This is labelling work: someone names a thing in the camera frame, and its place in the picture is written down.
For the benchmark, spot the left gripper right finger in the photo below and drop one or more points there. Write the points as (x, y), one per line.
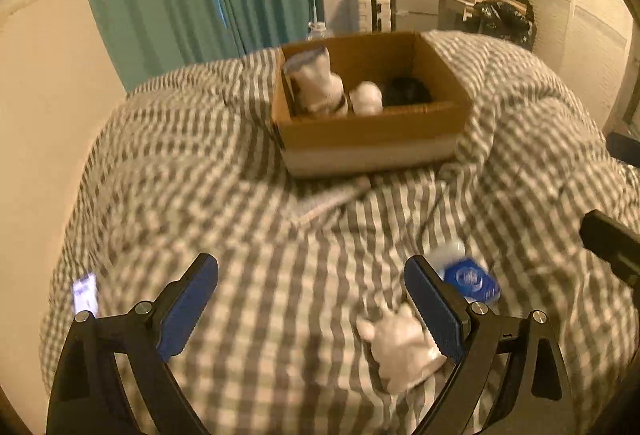
(534, 392)

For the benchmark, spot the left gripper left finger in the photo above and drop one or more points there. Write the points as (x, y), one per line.
(87, 395)

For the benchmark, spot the black tape roll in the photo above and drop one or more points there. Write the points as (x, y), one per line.
(405, 91)

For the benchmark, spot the smartphone with lit screen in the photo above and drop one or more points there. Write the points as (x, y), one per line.
(85, 295)

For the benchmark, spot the blue capped jar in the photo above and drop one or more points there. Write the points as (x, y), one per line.
(455, 267)

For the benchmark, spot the white plush toy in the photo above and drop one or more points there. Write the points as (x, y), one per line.
(403, 348)

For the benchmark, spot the black bag on desk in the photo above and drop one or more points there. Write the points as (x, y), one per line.
(510, 20)

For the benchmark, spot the grey checkered duvet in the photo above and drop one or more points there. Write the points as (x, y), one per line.
(188, 164)

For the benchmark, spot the wooden vanity desk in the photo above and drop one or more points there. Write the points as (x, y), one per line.
(453, 13)

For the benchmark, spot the white toothpaste box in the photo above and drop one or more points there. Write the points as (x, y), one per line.
(308, 208)

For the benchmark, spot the cardboard box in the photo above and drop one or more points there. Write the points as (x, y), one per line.
(396, 138)

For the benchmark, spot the grey mini fridge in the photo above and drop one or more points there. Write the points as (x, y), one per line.
(415, 15)

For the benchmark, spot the clear water jug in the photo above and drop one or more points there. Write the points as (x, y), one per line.
(317, 30)

